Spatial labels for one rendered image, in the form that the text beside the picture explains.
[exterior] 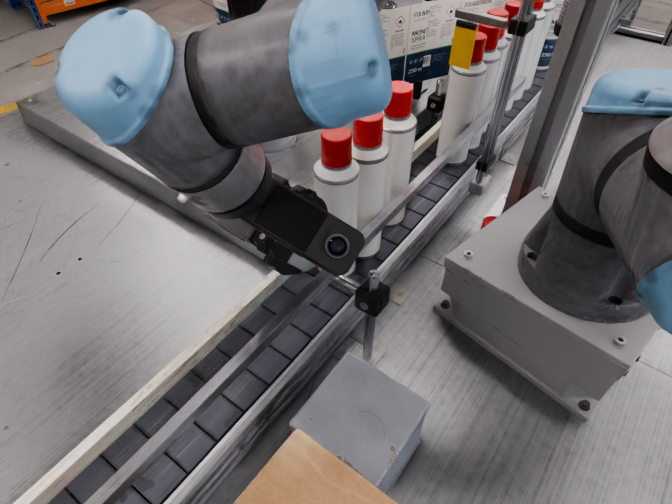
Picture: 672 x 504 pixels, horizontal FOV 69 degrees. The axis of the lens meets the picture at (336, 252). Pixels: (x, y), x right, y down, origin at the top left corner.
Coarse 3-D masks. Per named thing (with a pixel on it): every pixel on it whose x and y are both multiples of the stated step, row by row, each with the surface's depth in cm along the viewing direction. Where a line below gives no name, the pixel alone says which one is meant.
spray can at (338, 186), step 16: (336, 128) 51; (336, 144) 50; (320, 160) 53; (336, 160) 51; (352, 160) 53; (320, 176) 52; (336, 176) 52; (352, 176) 52; (320, 192) 54; (336, 192) 53; (352, 192) 54; (336, 208) 54; (352, 208) 55; (352, 224) 57; (352, 272) 64
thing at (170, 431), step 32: (480, 128) 76; (448, 160) 70; (416, 192) 65; (384, 224) 60; (320, 288) 53; (288, 320) 49; (256, 352) 47; (224, 384) 44; (192, 416) 42; (160, 448) 40; (128, 480) 38
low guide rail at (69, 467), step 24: (264, 288) 58; (240, 312) 56; (216, 336) 54; (192, 360) 52; (168, 384) 50; (120, 408) 47; (144, 408) 49; (96, 432) 45; (120, 432) 47; (72, 456) 44; (96, 456) 46; (48, 480) 42
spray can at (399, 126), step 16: (400, 96) 57; (384, 112) 59; (400, 112) 58; (384, 128) 59; (400, 128) 59; (400, 144) 60; (400, 160) 62; (400, 176) 64; (400, 192) 66; (384, 208) 68
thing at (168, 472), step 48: (528, 96) 98; (432, 144) 86; (480, 144) 86; (432, 192) 76; (384, 240) 69; (288, 288) 62; (336, 288) 62; (240, 336) 57; (288, 336) 57; (192, 384) 53; (240, 384) 53; (144, 432) 49; (192, 432) 49; (96, 480) 46; (144, 480) 46
